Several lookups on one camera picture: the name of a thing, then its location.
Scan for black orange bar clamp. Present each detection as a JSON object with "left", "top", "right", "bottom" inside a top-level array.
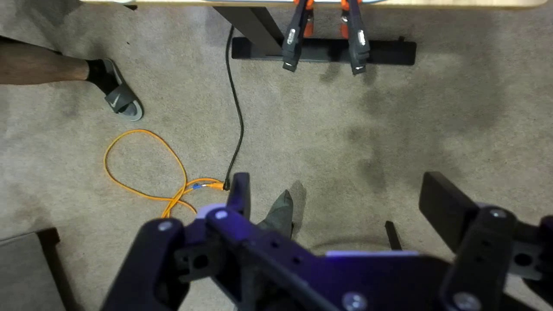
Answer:
[
  {"left": 280, "top": 0, "right": 318, "bottom": 74},
  {"left": 339, "top": 0, "right": 372, "bottom": 76}
]

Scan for grey black slide sandal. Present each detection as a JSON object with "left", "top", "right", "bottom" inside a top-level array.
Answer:
[{"left": 102, "top": 57, "right": 146, "bottom": 122}]

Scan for black floor cable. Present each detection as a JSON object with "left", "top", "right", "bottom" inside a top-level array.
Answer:
[{"left": 222, "top": 24, "right": 248, "bottom": 191}]

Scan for orange extension cord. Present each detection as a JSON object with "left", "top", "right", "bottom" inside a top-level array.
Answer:
[{"left": 102, "top": 126, "right": 230, "bottom": 219}]

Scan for grey fabric sofa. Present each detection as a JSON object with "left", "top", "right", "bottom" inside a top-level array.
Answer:
[{"left": 0, "top": 226, "right": 80, "bottom": 311}]

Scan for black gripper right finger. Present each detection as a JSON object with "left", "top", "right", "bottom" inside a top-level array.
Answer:
[{"left": 419, "top": 171, "right": 553, "bottom": 311}]

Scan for bare human leg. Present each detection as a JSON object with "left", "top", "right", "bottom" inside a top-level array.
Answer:
[{"left": 0, "top": 34, "right": 120, "bottom": 96}]

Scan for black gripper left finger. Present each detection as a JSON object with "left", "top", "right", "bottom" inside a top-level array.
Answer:
[{"left": 102, "top": 171, "right": 253, "bottom": 311}]

